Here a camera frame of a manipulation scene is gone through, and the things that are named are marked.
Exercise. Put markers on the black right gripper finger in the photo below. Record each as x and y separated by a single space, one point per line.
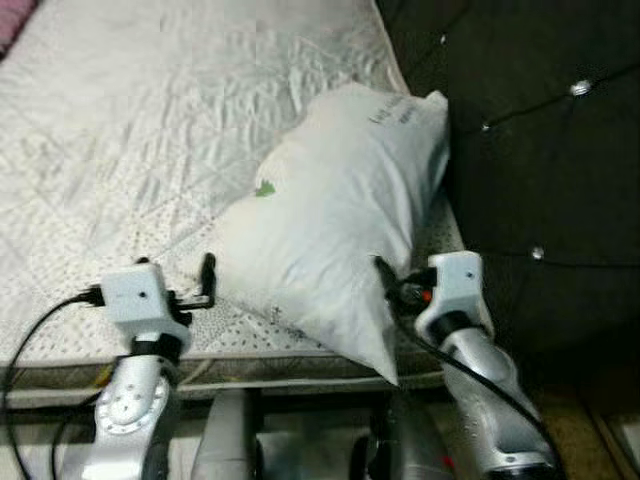
385 275

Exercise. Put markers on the white pillow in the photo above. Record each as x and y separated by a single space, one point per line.
330 220

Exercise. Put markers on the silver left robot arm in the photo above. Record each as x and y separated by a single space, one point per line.
130 410

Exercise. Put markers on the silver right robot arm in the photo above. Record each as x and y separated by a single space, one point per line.
490 400

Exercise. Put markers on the white quilted mattress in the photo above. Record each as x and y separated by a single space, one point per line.
150 120

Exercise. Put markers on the grey robot left leg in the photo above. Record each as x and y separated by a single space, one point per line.
225 440

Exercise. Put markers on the grey robot leg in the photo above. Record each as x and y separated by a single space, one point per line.
225 440
410 445

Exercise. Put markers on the grey robot right leg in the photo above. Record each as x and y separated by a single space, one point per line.
410 445

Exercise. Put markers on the dark tufted headboard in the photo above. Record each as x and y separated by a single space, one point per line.
540 150

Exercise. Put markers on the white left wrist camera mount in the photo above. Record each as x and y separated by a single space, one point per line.
140 295

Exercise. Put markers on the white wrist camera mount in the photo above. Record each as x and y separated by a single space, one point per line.
455 290
140 295

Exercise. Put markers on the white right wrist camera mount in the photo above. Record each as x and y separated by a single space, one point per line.
455 290

